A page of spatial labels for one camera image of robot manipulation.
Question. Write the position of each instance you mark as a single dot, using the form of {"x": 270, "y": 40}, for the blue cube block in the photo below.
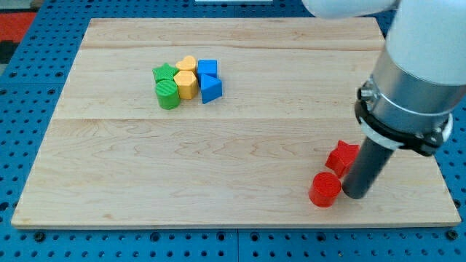
{"x": 207, "y": 67}

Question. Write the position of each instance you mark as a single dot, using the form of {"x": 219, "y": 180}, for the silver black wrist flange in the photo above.
{"x": 397, "y": 110}

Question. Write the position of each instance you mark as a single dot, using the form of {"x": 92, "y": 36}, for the light wooden board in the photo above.
{"x": 112, "y": 158}

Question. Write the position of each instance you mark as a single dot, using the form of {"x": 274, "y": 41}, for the yellow hexagon block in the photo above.
{"x": 187, "y": 84}

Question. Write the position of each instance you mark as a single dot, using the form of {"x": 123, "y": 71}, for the red cylinder block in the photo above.
{"x": 324, "y": 189}

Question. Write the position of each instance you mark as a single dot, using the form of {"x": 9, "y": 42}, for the green star block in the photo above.
{"x": 164, "y": 72}

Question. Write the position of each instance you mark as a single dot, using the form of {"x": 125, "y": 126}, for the blue triangle block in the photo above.
{"x": 211, "y": 88}

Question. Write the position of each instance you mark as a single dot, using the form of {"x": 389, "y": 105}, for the red star block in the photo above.
{"x": 341, "y": 158}

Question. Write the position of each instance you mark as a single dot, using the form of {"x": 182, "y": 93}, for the yellow heart block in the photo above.
{"x": 188, "y": 63}

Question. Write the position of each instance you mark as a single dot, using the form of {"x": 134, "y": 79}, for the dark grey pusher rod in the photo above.
{"x": 365, "y": 169}

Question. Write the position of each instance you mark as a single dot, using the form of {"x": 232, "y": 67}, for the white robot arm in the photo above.
{"x": 426, "y": 37}

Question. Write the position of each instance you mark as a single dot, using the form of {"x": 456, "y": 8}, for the green cylinder block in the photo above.
{"x": 167, "y": 94}

